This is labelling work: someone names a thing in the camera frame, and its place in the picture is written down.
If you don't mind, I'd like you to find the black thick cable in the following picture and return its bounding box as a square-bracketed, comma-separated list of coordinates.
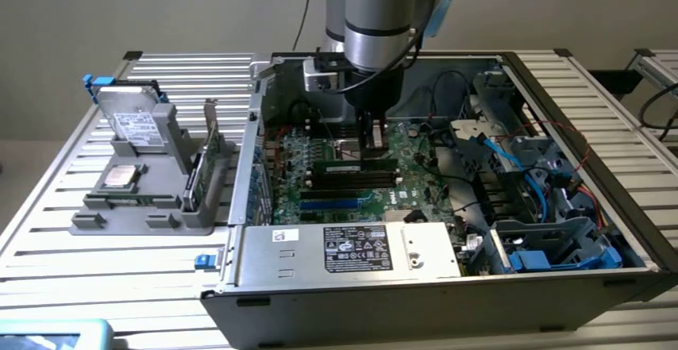
[639, 83, 678, 141]

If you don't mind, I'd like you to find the silver hard disk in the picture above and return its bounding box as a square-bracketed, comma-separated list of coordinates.
[94, 84, 166, 148]

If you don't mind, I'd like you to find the green motherboard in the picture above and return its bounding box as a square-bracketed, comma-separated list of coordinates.
[263, 121, 457, 226]

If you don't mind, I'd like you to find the green RAM stick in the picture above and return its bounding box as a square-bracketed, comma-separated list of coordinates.
[85, 194, 177, 209]
[311, 158, 399, 175]

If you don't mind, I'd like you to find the teal plastic box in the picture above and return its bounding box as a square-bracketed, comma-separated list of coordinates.
[0, 317, 116, 350]

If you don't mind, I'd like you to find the blue SATA wire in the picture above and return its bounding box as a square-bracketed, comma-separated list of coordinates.
[480, 135, 571, 248]

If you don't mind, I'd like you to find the blue disk bracket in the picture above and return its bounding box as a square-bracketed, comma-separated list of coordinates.
[81, 73, 169, 107]

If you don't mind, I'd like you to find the blue plastic clip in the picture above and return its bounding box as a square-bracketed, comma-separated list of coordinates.
[193, 249, 221, 271]

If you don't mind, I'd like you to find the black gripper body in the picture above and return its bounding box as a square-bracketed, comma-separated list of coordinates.
[341, 66, 407, 113]

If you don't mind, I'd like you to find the silver CPU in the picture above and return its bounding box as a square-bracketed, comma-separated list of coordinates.
[101, 164, 148, 189]

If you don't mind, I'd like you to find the CPU socket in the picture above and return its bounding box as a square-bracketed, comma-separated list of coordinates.
[323, 137, 367, 161]

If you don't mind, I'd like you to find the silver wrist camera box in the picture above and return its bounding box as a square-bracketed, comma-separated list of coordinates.
[301, 57, 341, 94]

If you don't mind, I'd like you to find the red thin wire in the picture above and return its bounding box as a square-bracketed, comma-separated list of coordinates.
[521, 115, 592, 176]

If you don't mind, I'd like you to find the neighbouring metal slat table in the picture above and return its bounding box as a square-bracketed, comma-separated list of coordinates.
[624, 48, 678, 101]

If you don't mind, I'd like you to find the blue expansion slot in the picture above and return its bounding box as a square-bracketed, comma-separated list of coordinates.
[299, 200, 372, 211]

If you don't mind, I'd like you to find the grey metal disk bay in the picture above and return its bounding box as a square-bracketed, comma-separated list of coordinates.
[448, 70, 648, 275]

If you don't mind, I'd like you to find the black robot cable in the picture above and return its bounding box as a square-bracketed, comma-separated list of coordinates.
[316, 0, 439, 95]

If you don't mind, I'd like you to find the green graphics card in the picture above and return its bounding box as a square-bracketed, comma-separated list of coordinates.
[181, 97, 224, 213]

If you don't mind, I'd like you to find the open black PC case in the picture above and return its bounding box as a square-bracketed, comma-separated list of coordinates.
[199, 50, 678, 350]

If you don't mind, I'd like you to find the blue disk bay latch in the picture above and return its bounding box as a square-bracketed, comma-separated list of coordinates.
[505, 246, 622, 274]

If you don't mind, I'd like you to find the silver power supply unit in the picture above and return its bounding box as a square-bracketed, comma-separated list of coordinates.
[231, 221, 463, 288]

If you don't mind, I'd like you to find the black RAM slot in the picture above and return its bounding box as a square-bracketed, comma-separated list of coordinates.
[309, 182, 396, 191]
[311, 171, 397, 180]
[311, 176, 397, 186]

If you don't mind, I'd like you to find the black expansion slot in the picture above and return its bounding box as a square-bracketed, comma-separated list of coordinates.
[299, 189, 372, 202]

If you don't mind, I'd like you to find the black looped wire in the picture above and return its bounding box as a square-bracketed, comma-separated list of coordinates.
[425, 70, 472, 129]

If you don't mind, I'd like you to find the grey parts rack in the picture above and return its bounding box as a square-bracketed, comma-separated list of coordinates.
[68, 103, 240, 237]

